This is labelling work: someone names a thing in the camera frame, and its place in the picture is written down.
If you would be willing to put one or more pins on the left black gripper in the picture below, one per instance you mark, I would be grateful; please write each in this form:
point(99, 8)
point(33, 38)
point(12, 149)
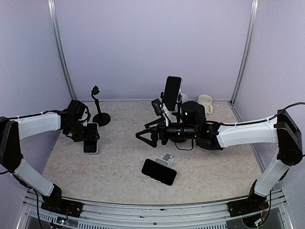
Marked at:
point(90, 134)

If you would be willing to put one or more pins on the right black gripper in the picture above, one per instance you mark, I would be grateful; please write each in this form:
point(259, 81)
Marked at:
point(160, 128)

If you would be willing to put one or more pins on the black round-base phone stand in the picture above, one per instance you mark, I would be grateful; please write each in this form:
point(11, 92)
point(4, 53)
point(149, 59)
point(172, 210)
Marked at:
point(102, 119)

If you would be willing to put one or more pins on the tall black phone stand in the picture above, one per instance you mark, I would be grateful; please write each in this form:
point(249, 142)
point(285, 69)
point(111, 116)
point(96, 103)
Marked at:
point(176, 113)

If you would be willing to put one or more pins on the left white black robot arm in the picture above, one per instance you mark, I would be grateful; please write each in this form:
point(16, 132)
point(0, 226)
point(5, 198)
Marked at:
point(72, 121)

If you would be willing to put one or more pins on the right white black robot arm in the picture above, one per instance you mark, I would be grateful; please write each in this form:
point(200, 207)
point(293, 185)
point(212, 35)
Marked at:
point(191, 124)

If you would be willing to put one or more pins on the grey folding phone stand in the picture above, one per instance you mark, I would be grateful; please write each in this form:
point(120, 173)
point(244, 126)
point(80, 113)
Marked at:
point(165, 160)

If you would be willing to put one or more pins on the blue phone on grey stand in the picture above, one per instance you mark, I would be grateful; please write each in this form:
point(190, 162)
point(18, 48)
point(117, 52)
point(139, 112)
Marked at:
point(163, 174)

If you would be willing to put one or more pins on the black phone lying flat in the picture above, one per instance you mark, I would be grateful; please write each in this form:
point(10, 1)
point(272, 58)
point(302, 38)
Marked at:
point(208, 144)

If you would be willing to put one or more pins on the light blue cup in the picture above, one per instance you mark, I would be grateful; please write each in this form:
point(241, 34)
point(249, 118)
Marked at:
point(184, 98)

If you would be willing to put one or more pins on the cream ceramic mug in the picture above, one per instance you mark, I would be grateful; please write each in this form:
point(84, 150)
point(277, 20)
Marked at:
point(207, 102)

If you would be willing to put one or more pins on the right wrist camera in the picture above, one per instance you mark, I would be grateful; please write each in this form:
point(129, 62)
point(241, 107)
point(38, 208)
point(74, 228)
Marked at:
point(161, 110)

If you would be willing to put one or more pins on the front aluminium rail base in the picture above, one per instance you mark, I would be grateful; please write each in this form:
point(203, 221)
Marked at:
point(99, 215)

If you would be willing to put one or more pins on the left aluminium frame post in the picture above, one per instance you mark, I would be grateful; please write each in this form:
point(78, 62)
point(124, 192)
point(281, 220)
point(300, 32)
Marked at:
point(60, 49)

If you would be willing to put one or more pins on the aluminium frame post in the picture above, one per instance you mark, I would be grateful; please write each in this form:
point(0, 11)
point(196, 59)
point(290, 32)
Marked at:
point(246, 51)
point(60, 49)

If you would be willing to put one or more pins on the right aluminium frame post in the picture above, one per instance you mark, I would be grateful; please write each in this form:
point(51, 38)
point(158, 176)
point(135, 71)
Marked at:
point(246, 51)

